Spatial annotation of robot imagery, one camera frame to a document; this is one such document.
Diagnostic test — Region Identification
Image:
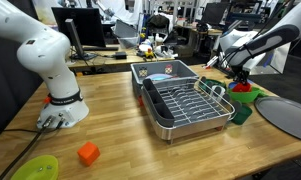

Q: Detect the wooden office desk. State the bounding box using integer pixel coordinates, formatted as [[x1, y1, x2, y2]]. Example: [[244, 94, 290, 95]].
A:
[[67, 44, 178, 74]]

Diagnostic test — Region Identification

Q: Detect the white bowl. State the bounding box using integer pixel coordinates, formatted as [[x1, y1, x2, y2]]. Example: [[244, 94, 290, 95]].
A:
[[137, 43, 153, 53]]

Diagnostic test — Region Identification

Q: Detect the white mug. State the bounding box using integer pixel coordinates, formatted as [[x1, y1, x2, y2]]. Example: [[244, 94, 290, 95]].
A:
[[209, 84, 227, 102]]

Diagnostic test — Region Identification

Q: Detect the orange cube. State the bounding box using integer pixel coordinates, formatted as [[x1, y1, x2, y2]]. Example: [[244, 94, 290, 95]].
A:
[[77, 141, 101, 167]]

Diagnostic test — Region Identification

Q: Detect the green plastic bowl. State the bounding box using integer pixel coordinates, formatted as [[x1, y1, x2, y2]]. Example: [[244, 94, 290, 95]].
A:
[[226, 85, 262, 104]]

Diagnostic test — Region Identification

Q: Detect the black keyboard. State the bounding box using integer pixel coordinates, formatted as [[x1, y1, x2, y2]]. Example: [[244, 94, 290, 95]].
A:
[[82, 45, 120, 52]]

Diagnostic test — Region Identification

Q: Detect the thick gray base cable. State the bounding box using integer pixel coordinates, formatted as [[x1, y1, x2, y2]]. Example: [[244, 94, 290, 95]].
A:
[[0, 114, 54, 180]]

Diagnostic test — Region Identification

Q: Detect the light blue dish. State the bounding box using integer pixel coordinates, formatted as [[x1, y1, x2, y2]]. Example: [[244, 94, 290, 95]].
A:
[[145, 73, 178, 83]]

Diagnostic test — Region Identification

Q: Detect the orange plastic bowl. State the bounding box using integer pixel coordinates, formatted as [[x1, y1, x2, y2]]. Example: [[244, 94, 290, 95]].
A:
[[231, 82, 253, 94]]

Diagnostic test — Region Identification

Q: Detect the gray steel dish rack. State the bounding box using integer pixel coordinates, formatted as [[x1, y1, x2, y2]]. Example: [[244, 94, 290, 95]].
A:
[[141, 77, 236, 145]]

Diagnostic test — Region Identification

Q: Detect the gray plastic bin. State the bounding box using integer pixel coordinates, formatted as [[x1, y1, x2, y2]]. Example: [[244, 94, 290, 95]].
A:
[[130, 59, 200, 101]]

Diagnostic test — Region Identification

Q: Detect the black computer monitor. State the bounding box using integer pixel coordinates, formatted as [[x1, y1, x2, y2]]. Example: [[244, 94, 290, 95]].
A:
[[51, 7, 107, 62]]

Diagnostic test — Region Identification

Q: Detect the checkered marker sticker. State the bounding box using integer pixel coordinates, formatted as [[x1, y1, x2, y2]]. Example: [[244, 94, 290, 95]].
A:
[[138, 67, 148, 78], [164, 64, 174, 75]]

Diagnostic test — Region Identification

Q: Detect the black power adapter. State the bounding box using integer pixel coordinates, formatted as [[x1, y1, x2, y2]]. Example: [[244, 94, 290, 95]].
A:
[[113, 51, 128, 61]]

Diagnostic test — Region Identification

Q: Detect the dark flat screen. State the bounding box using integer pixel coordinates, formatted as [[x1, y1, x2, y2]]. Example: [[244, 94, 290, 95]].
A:
[[200, 2, 232, 26]]

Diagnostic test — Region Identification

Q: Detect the yellow toy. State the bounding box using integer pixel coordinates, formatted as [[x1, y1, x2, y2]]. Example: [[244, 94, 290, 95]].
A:
[[143, 47, 156, 62]]

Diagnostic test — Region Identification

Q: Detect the black backpack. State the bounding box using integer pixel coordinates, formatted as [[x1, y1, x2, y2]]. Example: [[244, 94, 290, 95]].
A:
[[146, 14, 171, 30]]

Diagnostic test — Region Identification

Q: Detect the aluminium rail clamp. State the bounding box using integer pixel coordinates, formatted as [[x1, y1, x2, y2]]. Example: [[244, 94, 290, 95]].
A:
[[204, 54, 228, 72]]

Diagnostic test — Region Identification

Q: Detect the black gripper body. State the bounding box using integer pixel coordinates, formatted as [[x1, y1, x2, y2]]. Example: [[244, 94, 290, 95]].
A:
[[234, 64, 253, 79]]

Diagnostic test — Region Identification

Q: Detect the gray round tray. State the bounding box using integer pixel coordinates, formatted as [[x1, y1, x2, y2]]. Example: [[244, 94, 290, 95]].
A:
[[254, 96, 301, 144]]

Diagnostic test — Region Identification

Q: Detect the thin black base cable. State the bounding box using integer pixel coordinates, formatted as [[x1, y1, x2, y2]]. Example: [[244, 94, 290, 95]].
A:
[[2, 113, 66, 134]]

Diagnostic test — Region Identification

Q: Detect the clear plastic tub with lid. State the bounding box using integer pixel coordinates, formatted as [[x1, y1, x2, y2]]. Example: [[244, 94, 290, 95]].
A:
[[112, 19, 140, 50]]

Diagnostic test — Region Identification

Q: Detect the dark green plate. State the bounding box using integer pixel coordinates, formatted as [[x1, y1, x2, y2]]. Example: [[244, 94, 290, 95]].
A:
[[199, 77, 228, 94]]

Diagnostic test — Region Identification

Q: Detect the dark green cup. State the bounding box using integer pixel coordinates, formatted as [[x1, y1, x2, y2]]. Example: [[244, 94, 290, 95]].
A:
[[231, 104, 254, 126]]

